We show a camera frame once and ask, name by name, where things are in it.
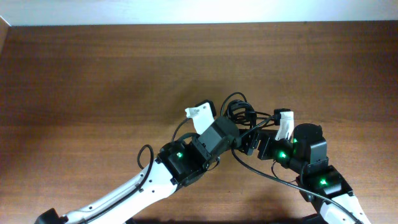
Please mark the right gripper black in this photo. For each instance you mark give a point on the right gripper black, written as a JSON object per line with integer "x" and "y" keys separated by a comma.
{"x": 253, "y": 142}

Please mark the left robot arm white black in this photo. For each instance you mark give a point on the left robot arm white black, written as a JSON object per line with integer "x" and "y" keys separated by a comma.
{"x": 178, "y": 164}

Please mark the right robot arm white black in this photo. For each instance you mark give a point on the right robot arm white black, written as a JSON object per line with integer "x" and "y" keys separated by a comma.
{"x": 305, "y": 152}

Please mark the camera mount white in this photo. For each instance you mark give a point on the camera mount white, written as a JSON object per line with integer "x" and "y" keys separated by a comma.
{"x": 201, "y": 116}
{"x": 286, "y": 126}

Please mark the right camera mount white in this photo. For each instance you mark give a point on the right camera mount white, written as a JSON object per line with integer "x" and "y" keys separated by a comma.
{"x": 286, "y": 126}

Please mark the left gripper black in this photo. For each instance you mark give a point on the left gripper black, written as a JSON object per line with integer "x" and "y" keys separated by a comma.
{"x": 231, "y": 143}

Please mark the left camera mount white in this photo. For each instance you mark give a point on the left camera mount white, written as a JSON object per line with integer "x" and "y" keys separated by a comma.
{"x": 201, "y": 116}

